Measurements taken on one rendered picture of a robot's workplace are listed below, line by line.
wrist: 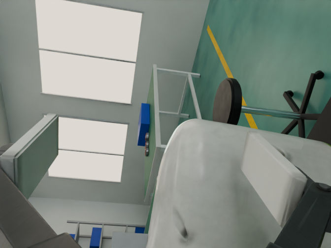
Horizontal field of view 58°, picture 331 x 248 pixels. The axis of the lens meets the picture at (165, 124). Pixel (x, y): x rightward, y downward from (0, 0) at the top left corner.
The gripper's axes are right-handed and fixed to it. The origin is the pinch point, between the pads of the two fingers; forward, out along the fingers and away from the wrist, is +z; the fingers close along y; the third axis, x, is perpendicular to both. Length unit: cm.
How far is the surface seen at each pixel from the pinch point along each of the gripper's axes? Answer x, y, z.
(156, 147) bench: -107, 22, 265
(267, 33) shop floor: 15, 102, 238
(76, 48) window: -37, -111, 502
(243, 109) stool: -31, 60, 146
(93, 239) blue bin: -404, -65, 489
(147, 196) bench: -178, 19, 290
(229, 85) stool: -17, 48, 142
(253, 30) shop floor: 17, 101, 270
